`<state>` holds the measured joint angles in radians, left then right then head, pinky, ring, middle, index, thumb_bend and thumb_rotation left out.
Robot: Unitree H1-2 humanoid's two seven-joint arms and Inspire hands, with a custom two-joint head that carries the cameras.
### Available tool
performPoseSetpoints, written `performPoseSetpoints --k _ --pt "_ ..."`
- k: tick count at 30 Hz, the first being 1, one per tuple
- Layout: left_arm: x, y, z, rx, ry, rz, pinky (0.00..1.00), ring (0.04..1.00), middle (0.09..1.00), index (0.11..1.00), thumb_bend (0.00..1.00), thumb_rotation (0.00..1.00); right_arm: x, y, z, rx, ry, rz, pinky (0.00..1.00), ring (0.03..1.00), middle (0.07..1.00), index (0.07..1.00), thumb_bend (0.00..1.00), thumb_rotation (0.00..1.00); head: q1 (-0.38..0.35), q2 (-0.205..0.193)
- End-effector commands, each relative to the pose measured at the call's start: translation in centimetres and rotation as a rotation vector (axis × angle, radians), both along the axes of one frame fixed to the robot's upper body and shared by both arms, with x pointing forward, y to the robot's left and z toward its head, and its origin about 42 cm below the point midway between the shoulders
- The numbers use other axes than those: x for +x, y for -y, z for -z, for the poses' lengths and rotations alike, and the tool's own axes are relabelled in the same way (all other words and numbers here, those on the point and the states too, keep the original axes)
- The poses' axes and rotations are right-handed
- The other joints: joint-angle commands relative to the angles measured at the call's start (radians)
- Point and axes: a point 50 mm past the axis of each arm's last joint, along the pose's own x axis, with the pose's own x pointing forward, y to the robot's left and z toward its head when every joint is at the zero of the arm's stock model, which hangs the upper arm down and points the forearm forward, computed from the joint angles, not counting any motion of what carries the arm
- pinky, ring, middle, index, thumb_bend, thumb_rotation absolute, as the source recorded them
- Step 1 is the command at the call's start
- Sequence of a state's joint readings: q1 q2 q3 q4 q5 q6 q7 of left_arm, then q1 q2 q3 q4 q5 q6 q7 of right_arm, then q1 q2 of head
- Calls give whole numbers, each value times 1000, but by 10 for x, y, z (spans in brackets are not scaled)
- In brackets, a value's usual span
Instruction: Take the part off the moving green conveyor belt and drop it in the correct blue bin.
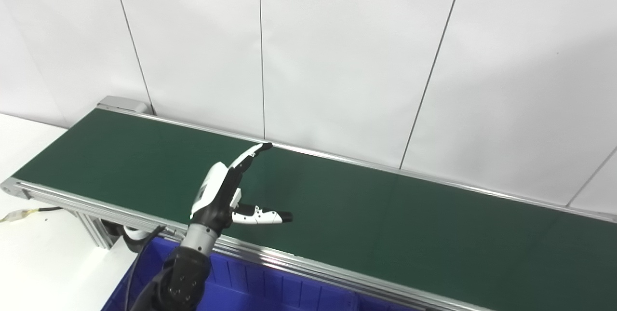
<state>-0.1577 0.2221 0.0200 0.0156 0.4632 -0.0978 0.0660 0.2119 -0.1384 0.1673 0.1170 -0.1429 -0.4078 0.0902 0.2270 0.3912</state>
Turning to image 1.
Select black white conveyor motor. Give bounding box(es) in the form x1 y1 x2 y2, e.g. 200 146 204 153
101 219 155 254

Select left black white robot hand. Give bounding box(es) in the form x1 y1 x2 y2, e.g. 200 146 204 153
189 142 293 234

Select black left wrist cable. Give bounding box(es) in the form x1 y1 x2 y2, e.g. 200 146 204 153
124 225 167 311

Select aluminium conveyor leg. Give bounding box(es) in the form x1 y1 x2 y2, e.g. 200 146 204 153
72 212 114 250

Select green conveyor belt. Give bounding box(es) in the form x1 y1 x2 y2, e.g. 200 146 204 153
0 95 617 311

